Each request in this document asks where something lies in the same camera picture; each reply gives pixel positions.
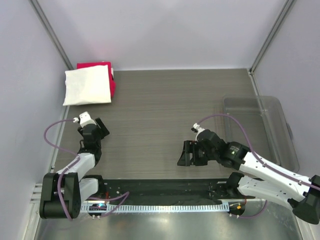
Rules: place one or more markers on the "white slotted cable duct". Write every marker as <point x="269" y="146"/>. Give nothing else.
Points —
<point x="100" y="208"/>

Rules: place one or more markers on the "folded pink t-shirt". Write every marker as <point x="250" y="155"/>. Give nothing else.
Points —
<point x="112" y="83"/>

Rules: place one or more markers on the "left aluminium frame post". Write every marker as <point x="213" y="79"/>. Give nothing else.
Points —
<point x="50" y="32"/>

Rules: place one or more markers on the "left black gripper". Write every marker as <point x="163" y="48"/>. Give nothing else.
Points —
<point x="103" y="131"/>

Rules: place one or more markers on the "clear plastic bin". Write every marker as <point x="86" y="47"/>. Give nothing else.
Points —
<point x="264" y="122"/>

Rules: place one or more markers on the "right aluminium frame post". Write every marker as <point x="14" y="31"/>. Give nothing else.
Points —
<point x="280" y="19"/>

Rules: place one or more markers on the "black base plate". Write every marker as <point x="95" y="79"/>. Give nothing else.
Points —
<point x="214" y="188"/>

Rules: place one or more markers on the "white Coca-Cola t-shirt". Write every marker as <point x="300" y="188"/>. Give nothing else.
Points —
<point x="89" y="85"/>

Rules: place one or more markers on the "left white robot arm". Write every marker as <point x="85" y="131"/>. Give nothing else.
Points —
<point x="63" y="192"/>

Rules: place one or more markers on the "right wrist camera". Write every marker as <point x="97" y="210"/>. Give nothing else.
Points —
<point x="197" y="129"/>

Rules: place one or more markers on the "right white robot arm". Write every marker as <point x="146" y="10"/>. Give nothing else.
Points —
<point x="254" y="176"/>

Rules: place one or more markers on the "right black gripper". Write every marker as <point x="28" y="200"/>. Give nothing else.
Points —
<point x="190" y="146"/>

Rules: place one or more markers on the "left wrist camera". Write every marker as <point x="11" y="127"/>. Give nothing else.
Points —
<point x="84" y="119"/>

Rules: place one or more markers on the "aluminium frame post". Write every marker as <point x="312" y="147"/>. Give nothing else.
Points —
<point x="280" y="19"/>
<point x="50" y="32"/>

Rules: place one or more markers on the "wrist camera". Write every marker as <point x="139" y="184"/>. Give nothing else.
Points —
<point x="197" y="129"/>
<point x="84" y="119"/>

